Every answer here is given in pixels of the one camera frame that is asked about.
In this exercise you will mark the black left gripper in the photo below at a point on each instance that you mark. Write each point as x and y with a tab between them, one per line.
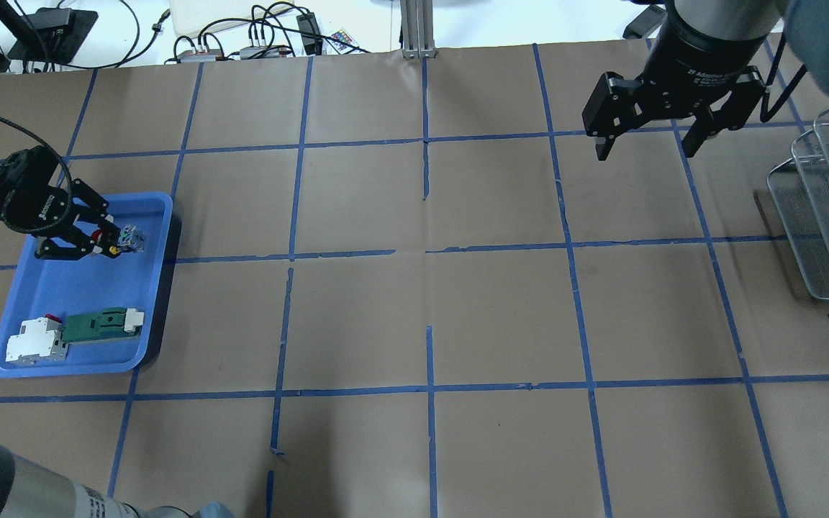
20	196

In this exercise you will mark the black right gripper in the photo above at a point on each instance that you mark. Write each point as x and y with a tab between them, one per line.
702	52

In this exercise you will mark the red emergency stop button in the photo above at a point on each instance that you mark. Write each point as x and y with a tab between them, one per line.
128	239

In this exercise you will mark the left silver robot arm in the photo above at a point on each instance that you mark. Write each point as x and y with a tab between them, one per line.
29	490

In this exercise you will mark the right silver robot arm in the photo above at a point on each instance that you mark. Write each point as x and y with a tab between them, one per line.
805	32

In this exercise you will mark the blue plastic tray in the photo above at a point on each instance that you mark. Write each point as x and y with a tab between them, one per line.
62	288

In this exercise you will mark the green relay module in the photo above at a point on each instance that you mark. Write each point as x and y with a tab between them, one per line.
110	324

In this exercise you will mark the white circuit breaker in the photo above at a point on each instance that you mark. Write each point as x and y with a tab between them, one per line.
38	340

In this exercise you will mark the black monitor stand base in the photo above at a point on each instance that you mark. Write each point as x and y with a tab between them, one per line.
48	34

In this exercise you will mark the grey usb hub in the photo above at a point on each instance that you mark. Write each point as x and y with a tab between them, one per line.
245	54

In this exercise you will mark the aluminium frame post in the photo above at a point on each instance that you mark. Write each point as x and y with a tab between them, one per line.
417	29

